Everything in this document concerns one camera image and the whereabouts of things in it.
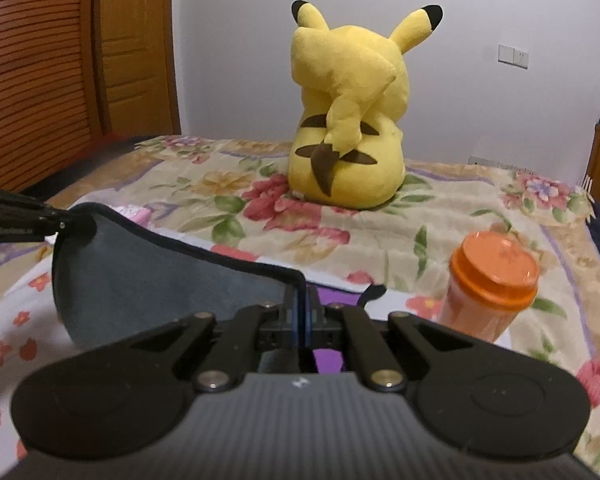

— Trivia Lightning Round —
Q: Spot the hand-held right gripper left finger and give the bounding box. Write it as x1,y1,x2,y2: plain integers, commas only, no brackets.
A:
125,284,302,394

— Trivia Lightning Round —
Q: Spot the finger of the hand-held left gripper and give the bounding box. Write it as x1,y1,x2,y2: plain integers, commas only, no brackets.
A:
10,194,84,234

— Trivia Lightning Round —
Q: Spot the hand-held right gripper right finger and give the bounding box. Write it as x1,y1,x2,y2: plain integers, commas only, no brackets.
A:
304,285,477,393

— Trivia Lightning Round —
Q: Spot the grey towel with black edging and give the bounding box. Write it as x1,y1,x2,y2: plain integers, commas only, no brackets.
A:
51,202,307,352

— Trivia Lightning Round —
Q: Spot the purple cloth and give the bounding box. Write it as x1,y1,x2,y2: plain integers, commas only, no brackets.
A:
307,282,376,376

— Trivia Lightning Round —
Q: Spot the white floral sheet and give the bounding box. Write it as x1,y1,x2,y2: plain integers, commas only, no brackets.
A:
0,202,367,478

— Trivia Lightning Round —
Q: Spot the wooden slatted headboard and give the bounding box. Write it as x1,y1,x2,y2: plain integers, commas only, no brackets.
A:
0,0,104,194

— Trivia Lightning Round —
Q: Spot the beige floral blanket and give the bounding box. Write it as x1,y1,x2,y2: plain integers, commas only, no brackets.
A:
0,134,600,477

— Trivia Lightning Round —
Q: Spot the orange cup with lid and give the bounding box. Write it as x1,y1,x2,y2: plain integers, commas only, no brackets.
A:
437,231,540,344

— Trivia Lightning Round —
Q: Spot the wooden door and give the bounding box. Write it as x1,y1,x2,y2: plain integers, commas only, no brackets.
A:
92,0,182,139

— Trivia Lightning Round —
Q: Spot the yellow plush toy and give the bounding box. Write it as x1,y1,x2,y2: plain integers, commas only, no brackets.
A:
286,0,444,209

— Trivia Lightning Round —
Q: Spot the black strap loop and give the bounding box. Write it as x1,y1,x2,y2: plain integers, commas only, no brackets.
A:
357,283,387,311

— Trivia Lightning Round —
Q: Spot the white wall switch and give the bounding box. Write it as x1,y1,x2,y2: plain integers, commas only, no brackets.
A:
497,43,530,70

